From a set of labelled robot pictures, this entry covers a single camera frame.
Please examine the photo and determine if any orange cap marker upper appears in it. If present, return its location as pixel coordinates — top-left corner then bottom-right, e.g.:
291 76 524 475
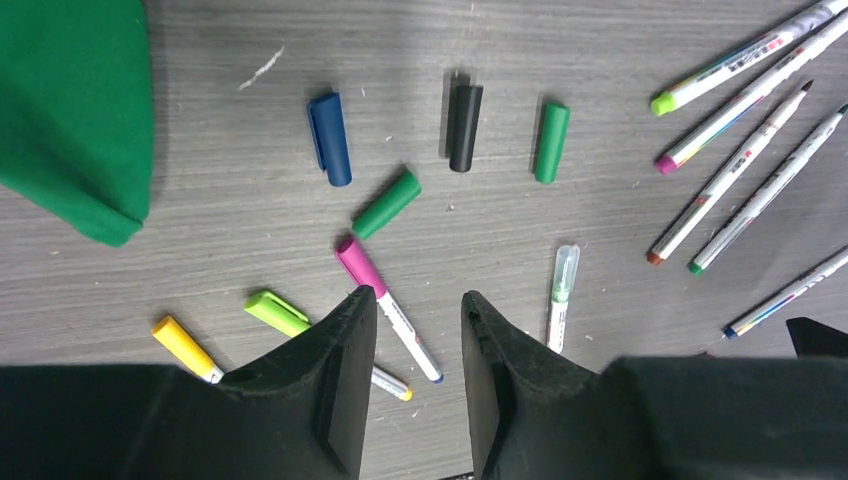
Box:
151 315 224 384

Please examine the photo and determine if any magenta cap marker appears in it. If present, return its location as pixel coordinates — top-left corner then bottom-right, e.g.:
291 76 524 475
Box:
655 13 847 174

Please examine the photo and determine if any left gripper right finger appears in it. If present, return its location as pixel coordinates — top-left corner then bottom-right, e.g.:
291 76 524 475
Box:
461 291 847 479

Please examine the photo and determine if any purple cap marker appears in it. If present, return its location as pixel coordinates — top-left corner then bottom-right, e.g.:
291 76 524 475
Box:
334 236 444 383

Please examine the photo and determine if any black cap marker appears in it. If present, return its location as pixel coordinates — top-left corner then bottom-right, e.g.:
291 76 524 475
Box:
646 79 815 266

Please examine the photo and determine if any blue pen cap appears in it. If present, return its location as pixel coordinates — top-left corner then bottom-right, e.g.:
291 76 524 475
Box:
306 92 352 187

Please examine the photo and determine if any grey clear cap marker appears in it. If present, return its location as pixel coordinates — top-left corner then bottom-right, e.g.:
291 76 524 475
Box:
546 245 580 354

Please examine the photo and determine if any black pen cap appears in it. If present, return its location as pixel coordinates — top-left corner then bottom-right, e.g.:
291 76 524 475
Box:
448 85 484 173

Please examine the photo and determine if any small marker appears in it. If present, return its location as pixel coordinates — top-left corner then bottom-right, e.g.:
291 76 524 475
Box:
650 0 847 116

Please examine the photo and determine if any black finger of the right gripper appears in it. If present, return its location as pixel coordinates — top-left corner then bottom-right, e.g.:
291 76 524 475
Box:
786 317 848 359

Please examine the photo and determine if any green t-shirt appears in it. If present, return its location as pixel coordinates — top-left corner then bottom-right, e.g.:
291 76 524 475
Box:
1 1 155 247

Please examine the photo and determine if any light green cap marker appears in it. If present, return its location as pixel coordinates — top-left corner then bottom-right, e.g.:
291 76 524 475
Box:
243 290 414 403

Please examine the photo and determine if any dark green pen cap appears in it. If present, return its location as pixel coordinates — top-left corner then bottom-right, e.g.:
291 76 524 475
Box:
351 170 422 239

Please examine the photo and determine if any blue cap marker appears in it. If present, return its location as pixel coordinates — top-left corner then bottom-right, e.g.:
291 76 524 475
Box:
722 246 847 339

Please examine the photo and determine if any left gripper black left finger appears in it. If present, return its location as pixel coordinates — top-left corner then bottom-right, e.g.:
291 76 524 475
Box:
1 286 377 479

